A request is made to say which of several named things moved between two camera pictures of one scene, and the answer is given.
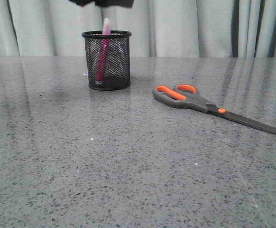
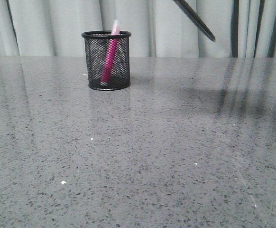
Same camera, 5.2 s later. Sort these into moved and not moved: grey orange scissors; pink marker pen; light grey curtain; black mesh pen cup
Moved: grey orange scissors; pink marker pen
Not moved: black mesh pen cup; light grey curtain
